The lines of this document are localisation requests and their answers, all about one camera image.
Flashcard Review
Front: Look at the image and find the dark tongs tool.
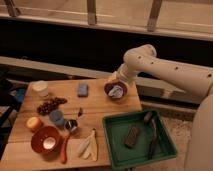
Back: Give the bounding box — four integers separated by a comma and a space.
148, 119, 159, 160

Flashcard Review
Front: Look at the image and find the black chair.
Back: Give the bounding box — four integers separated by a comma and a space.
0, 68, 28, 159

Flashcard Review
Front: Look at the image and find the orange bowl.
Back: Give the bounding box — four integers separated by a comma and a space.
31, 126, 61, 155

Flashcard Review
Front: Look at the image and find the orange fruit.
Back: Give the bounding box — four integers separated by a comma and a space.
26, 117, 43, 132

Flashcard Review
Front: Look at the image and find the white towel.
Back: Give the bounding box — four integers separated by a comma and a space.
108, 85, 124, 99

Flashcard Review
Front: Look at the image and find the blue sponge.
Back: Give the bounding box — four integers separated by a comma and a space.
77, 83, 88, 97

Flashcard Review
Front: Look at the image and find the white cup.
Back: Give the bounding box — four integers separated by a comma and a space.
32, 80, 49, 99

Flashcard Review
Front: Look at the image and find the orange carrot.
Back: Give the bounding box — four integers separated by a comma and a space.
60, 134, 70, 164

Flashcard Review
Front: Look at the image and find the metal measuring cup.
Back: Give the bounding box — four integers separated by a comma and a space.
65, 119, 78, 133

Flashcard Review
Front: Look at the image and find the bunch of dark grapes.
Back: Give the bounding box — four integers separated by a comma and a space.
37, 97, 67, 115

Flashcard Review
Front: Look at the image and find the small dark leaf piece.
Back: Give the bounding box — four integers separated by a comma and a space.
77, 107, 83, 117

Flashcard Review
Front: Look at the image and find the green plastic tray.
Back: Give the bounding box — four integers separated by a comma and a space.
103, 110, 177, 170

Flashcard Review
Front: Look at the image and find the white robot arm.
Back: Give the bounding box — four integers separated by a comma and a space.
104, 44, 213, 171

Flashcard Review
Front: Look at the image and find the small brown block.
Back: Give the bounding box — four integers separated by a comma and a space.
144, 112, 153, 123

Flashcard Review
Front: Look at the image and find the brown rectangular block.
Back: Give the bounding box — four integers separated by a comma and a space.
124, 126, 140, 148

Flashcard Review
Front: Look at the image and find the blue cup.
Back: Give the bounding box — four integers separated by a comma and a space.
49, 110, 64, 127

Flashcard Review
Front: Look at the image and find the purple bowl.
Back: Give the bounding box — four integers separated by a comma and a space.
104, 82, 127, 99

